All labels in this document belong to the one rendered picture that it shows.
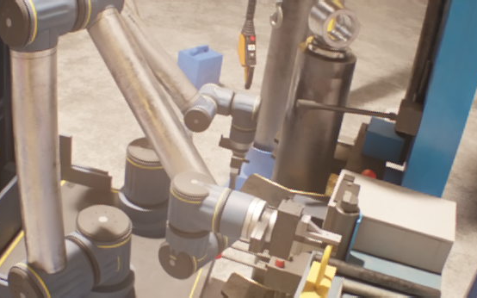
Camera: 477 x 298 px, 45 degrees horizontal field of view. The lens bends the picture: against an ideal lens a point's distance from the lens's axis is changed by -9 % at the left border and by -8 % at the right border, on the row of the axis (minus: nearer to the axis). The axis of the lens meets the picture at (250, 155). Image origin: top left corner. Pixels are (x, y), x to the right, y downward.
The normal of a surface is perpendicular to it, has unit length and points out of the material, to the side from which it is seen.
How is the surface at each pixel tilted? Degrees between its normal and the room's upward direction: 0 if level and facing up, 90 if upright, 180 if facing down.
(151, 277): 0
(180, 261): 90
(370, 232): 90
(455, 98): 90
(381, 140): 90
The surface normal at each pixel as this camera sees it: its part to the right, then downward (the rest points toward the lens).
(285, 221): -0.30, 0.42
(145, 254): 0.16, -0.86
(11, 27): -0.54, 0.33
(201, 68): 0.74, 0.43
